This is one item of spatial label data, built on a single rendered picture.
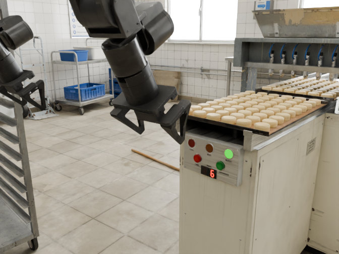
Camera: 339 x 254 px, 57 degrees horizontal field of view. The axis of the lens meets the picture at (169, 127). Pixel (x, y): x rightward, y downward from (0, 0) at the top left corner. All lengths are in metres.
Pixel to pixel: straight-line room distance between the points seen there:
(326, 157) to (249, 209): 0.69
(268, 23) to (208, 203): 1.02
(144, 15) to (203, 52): 5.08
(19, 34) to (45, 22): 4.65
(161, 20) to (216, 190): 0.81
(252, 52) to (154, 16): 1.41
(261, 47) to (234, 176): 0.96
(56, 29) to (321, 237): 4.82
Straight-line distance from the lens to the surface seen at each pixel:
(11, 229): 2.06
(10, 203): 2.15
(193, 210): 1.33
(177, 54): 5.86
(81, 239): 2.10
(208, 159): 1.15
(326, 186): 1.80
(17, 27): 0.88
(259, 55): 1.88
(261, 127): 1.03
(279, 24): 1.80
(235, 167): 1.09
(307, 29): 1.76
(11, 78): 0.88
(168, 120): 0.49
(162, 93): 0.52
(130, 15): 0.46
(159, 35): 0.52
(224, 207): 1.22
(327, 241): 1.94
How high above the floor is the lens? 1.20
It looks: 17 degrees down
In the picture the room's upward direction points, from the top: straight up
